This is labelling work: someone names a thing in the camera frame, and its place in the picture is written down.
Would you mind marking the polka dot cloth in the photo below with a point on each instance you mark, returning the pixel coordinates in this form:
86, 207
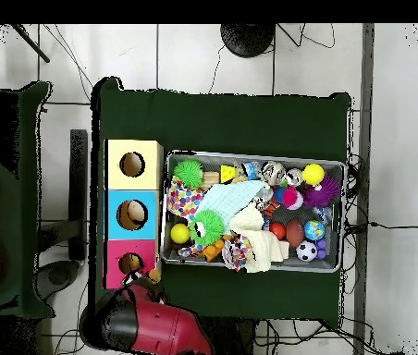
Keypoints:
183, 200

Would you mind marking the cream waffle cloth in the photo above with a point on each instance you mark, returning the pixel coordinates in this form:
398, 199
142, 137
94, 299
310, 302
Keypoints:
257, 240

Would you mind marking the brown plush toy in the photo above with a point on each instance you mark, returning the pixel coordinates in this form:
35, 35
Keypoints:
153, 275

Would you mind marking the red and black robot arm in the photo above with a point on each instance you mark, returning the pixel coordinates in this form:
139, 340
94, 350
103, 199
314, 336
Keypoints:
157, 325

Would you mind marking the wooden box with three holes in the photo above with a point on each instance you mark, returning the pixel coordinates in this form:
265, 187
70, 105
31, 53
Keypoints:
116, 222

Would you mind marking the light teal waffle cloth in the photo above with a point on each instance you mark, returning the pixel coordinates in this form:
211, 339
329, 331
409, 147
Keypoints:
231, 198

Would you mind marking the green spiky ball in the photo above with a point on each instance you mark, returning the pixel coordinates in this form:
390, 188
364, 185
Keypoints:
188, 173

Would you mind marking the green fuzzy monster toy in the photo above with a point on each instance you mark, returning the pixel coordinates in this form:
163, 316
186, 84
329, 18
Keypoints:
207, 228

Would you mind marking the small yellow ball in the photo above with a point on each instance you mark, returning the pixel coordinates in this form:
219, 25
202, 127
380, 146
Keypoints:
180, 234

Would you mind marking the heart print cloth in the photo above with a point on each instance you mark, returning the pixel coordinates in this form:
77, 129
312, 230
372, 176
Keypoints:
236, 253

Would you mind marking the large yellow ball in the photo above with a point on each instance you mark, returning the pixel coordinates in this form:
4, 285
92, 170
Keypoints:
312, 174

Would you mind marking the blue globe ball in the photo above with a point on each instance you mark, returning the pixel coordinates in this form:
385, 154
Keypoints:
314, 230

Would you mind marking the small soccer ball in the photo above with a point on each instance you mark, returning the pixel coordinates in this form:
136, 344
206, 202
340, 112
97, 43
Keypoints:
307, 251

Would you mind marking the black panel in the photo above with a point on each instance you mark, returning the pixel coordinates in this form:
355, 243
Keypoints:
78, 192

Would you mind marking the black round base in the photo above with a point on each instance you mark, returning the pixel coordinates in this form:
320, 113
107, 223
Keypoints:
248, 37

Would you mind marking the dark green side tablecloth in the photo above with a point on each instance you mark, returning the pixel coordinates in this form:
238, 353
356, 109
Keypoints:
31, 185

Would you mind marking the black rod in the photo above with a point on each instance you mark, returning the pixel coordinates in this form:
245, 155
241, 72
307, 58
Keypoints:
30, 43

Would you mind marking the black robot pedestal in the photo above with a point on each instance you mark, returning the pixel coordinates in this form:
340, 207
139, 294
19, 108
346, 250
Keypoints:
238, 340

